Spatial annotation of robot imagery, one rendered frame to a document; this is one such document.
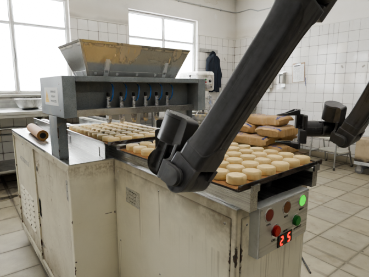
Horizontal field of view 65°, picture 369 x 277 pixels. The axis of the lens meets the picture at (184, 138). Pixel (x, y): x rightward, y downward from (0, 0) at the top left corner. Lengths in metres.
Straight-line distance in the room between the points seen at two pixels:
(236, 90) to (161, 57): 0.98
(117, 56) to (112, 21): 3.55
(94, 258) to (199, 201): 0.69
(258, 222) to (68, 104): 0.80
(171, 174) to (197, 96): 1.04
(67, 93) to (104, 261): 0.74
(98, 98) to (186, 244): 0.72
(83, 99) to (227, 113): 0.90
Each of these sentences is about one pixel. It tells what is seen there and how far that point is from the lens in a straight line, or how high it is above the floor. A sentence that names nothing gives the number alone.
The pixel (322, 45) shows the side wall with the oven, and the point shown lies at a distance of 5.27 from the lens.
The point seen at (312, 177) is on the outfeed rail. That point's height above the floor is 0.87.
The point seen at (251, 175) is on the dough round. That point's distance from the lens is 0.76.
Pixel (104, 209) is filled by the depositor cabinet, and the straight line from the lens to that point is 1.33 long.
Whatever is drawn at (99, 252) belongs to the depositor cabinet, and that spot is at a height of 0.43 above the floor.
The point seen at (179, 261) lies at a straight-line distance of 1.01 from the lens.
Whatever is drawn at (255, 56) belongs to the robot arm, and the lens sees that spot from 0.48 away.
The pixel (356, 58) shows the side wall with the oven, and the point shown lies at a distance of 5.03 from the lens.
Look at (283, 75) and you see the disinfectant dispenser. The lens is 5.50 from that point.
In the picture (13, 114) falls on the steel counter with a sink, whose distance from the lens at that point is 3.64.
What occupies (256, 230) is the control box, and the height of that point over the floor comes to 0.78.
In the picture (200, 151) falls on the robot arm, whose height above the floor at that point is 1.03.
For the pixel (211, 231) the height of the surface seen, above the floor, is 0.75.
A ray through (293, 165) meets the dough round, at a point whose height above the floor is 0.91.
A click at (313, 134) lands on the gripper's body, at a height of 0.97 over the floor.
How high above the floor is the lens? 1.13
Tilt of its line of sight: 10 degrees down
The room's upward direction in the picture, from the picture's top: straight up
